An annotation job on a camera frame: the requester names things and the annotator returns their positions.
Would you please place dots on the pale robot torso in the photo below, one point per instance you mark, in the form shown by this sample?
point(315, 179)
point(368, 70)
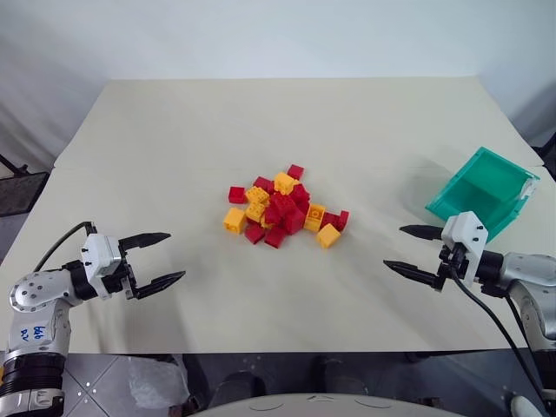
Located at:
point(330, 406)

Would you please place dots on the green plastic bin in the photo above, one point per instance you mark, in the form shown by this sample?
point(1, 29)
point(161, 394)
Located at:
point(482, 195)

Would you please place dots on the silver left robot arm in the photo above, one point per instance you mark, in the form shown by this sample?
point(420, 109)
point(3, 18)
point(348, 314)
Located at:
point(39, 299)

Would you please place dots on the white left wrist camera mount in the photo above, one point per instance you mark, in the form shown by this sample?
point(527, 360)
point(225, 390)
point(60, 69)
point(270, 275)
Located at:
point(101, 256)

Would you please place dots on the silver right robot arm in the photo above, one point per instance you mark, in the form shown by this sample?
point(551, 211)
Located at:
point(527, 278)

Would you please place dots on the yellow toy block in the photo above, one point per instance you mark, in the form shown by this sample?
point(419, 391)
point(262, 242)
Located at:
point(255, 211)
point(234, 220)
point(328, 236)
point(285, 183)
point(257, 196)
point(314, 216)

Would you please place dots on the black stand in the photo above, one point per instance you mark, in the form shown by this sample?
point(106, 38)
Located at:
point(19, 191)

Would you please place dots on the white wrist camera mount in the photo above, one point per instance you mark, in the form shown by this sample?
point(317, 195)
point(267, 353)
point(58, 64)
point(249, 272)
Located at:
point(467, 236)
point(101, 256)

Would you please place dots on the clear plastic bag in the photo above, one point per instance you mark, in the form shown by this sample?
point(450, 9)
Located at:
point(156, 382)

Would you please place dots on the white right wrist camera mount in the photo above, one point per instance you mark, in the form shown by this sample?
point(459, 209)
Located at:
point(467, 236)

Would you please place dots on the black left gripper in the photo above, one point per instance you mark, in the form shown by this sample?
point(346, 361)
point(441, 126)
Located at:
point(125, 280)

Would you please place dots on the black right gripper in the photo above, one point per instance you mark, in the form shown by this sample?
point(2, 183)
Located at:
point(447, 262)

